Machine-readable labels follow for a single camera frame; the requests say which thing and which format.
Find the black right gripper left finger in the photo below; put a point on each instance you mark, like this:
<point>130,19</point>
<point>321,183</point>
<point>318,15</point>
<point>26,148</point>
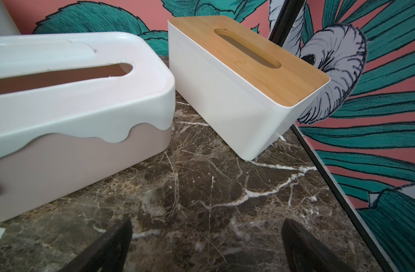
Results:
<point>107,254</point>

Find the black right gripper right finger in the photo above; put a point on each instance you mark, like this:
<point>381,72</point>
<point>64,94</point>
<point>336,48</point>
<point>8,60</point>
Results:
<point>305,253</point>

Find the pink white drip tissue box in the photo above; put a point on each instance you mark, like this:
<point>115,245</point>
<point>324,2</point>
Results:
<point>75,109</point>

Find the white box bamboo lid corner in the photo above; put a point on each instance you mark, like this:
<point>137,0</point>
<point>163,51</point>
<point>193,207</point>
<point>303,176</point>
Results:
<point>248,89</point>

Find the black right frame post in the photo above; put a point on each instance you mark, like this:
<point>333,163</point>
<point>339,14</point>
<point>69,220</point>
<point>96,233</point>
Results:
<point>282,15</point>

